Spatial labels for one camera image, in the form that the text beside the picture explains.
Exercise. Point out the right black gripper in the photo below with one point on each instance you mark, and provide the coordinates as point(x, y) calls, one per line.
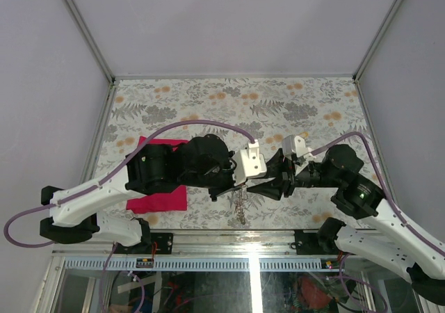
point(284, 178)

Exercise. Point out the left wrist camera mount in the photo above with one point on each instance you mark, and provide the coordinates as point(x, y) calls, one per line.
point(250, 164)

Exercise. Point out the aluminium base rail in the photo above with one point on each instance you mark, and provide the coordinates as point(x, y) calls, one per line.
point(200, 250)

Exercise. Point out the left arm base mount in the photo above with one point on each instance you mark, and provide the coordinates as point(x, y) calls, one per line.
point(159, 243)

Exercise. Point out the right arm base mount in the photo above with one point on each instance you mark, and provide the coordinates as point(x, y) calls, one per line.
point(313, 240)

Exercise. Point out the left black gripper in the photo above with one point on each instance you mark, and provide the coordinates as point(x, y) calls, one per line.
point(217, 192)

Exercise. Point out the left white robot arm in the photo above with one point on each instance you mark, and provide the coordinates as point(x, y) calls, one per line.
point(78, 214)

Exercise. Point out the red cloth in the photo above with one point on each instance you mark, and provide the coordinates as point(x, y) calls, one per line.
point(161, 202)

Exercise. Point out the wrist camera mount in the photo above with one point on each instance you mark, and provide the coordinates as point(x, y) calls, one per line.
point(294, 148)
point(250, 164)

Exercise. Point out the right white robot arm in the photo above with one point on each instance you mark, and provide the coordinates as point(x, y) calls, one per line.
point(413, 254)

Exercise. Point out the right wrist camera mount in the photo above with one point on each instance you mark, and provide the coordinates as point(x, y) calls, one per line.
point(294, 148)

